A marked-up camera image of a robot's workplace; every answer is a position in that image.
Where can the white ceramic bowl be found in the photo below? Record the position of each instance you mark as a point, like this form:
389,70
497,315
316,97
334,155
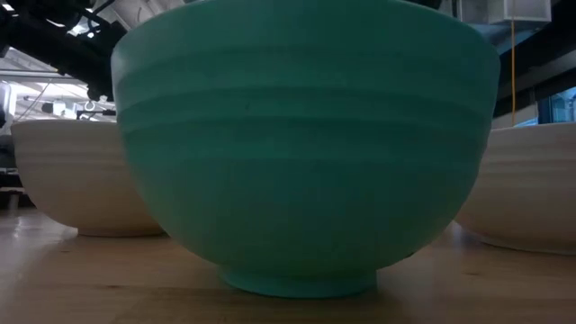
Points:
531,189
76,175

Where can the teal ceramic bowl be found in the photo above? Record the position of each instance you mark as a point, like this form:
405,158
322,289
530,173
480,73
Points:
301,171

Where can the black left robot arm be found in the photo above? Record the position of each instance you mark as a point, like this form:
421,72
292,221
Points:
31,31

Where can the white hanging ceiling box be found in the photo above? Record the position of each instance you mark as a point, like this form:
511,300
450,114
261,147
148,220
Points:
519,10

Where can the black aluminium table frame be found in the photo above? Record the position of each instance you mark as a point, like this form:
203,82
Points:
15,189

